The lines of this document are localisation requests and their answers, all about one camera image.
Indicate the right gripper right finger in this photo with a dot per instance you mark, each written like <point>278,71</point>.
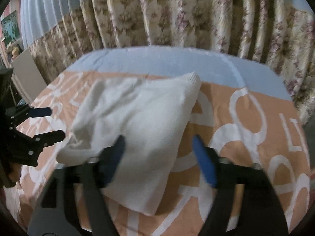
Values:
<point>260,213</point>

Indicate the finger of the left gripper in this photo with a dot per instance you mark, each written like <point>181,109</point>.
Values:
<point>48,139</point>
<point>24,113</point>

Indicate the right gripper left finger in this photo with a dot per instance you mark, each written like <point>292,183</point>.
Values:
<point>71,202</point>

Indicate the white knit sweater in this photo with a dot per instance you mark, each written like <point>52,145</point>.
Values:
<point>152,116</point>

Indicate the person's left hand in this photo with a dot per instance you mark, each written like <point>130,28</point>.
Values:
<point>15,172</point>

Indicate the blue and floral curtain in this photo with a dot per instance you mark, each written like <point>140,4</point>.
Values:
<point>278,33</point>

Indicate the orange and blue bed sheet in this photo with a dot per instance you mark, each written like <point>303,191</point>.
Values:
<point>242,110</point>

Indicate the white board leaning on wall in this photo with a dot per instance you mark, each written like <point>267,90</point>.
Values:
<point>26,77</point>

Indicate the green wall picture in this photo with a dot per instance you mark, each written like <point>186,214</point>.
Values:
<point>10,28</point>

